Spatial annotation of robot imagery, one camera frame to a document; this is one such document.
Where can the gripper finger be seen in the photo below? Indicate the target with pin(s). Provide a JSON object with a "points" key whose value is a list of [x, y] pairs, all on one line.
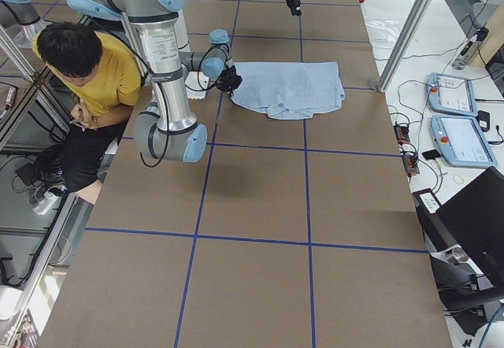
{"points": [[295, 7]]}

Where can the light blue button-up shirt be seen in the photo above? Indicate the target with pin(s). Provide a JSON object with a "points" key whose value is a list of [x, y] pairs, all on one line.
{"points": [[289, 90]]}

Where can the person in yellow shirt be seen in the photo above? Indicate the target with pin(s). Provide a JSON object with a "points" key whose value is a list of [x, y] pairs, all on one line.
{"points": [[105, 79]]}

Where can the orange connector box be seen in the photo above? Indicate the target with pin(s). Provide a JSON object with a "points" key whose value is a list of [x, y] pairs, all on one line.
{"points": [[401, 133]]}

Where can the water bottle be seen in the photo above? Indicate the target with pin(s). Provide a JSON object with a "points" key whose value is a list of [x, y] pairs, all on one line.
{"points": [[469, 50]]}

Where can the upper teach pendant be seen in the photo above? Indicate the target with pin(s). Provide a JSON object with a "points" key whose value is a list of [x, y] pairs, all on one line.
{"points": [[451, 94]]}

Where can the teach pendant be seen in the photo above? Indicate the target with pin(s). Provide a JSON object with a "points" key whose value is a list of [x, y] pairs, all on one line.
{"points": [[451, 94], [461, 142]]}

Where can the white power strip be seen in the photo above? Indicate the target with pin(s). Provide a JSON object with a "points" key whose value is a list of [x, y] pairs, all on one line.
{"points": [[45, 204]]}

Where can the lower teach pendant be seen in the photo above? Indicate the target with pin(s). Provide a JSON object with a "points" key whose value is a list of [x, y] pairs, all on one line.
{"points": [[461, 142]]}

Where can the black monitor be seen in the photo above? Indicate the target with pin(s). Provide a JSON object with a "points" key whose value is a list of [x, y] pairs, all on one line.
{"points": [[466, 233]]}

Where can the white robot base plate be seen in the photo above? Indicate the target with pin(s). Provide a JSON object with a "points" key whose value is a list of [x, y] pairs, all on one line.
{"points": [[195, 82]]}

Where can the aluminium frame post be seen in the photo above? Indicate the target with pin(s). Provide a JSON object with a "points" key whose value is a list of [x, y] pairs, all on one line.
{"points": [[405, 37]]}

